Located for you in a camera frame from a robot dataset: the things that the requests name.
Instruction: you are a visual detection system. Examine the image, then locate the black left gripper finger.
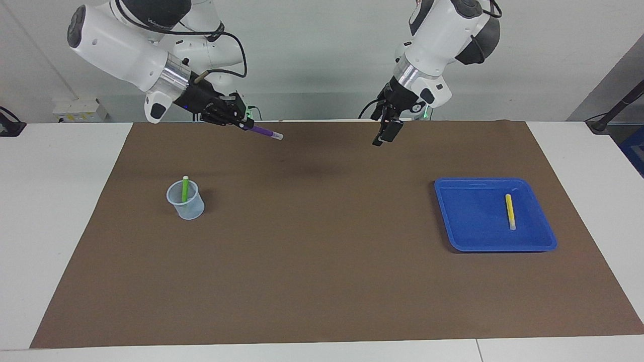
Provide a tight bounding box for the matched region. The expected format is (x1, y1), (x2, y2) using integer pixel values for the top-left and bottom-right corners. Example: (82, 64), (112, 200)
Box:
(371, 98), (392, 132)
(372, 120), (404, 147)

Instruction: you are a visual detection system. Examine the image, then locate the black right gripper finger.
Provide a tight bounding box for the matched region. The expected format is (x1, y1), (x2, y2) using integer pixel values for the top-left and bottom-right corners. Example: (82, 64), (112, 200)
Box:
(201, 111), (254, 130)
(216, 92), (247, 111)

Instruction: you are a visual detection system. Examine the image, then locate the purple pen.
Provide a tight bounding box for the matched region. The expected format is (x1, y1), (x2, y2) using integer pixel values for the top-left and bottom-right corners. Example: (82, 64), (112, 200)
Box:
(240, 123), (284, 141)

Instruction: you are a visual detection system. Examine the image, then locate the blue plastic tray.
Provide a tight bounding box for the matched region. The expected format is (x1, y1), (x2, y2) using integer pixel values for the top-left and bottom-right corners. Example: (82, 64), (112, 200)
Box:
(434, 177), (558, 253)

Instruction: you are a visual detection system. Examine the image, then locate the clear plastic cup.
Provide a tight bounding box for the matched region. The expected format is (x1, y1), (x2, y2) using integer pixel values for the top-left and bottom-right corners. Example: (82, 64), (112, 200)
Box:
(166, 180), (205, 221)

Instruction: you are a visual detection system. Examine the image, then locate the brown table mat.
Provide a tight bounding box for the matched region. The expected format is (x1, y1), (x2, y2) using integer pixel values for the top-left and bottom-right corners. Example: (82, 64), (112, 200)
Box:
(29, 120), (644, 349)

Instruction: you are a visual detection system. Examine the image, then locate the black object on table edge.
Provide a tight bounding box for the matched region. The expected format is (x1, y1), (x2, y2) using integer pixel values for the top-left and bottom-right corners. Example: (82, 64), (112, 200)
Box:
(0, 106), (27, 137)

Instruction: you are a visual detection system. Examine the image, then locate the black stand pole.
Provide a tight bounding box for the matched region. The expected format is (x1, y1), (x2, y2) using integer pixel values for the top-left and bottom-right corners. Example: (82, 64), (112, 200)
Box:
(585, 79), (644, 134)

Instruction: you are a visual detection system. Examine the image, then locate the blue box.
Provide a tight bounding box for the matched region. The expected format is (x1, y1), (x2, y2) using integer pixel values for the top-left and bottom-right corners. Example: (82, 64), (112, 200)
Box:
(618, 126), (644, 177)

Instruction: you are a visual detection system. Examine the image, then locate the black left base cable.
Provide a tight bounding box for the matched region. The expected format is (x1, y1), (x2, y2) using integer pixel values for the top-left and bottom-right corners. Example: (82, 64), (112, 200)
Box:
(358, 98), (384, 120)

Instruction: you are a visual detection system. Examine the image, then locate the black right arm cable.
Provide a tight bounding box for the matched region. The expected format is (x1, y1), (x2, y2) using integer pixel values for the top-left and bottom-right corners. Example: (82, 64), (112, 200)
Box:
(116, 0), (248, 84)

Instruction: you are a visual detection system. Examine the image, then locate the white wall socket box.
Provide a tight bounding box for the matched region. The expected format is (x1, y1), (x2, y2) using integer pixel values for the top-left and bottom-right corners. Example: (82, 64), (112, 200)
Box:
(52, 98), (109, 124)

